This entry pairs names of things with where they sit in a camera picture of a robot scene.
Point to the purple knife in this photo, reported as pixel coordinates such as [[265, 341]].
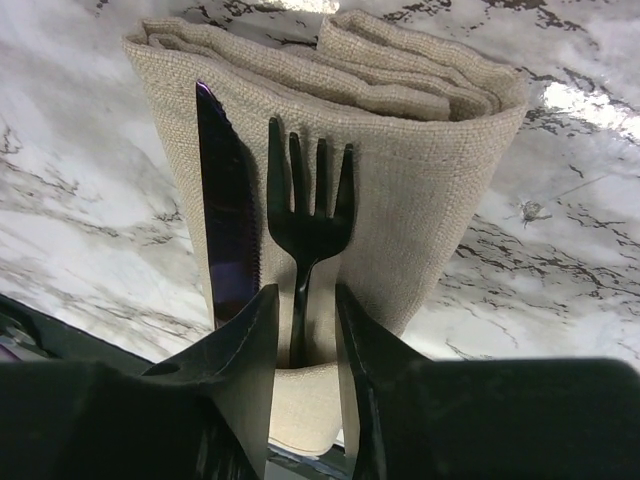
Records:
[[231, 228]]

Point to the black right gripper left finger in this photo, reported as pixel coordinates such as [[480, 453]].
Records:
[[201, 414]]

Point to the silver fork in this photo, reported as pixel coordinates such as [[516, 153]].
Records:
[[308, 238]]

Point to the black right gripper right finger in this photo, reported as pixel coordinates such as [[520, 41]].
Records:
[[408, 417]]

